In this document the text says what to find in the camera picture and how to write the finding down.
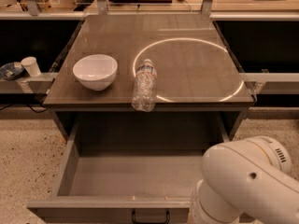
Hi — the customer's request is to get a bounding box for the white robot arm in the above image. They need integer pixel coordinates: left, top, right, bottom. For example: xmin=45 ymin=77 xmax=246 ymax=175
xmin=187 ymin=136 xmax=299 ymax=224

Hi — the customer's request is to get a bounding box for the black cable on floor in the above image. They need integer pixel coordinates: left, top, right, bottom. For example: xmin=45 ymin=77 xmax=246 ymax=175
xmin=0 ymin=93 xmax=49 ymax=114

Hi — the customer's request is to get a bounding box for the black top drawer handle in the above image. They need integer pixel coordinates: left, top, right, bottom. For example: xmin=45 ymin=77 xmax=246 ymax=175
xmin=131 ymin=210 xmax=170 ymax=224

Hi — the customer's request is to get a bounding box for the grey drawer cabinet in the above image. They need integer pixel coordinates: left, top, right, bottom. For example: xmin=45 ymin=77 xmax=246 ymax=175
xmin=42 ymin=13 xmax=257 ymax=144

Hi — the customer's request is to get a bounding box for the grey top drawer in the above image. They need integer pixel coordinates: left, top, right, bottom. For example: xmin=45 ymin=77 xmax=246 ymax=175
xmin=26 ymin=110 xmax=247 ymax=224

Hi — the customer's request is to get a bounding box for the dark blue plate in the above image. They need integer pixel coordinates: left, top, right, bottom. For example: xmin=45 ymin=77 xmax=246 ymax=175
xmin=0 ymin=62 xmax=25 ymax=81

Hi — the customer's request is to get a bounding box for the white paper cup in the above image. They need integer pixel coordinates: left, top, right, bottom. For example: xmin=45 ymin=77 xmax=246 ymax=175
xmin=21 ymin=56 xmax=41 ymax=77

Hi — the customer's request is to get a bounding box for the white ceramic bowl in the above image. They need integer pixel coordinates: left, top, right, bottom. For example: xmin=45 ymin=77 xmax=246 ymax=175
xmin=73 ymin=54 xmax=118 ymax=91

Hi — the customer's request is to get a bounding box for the clear plastic water bottle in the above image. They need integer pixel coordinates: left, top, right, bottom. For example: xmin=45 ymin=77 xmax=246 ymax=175
xmin=132 ymin=59 xmax=157 ymax=112

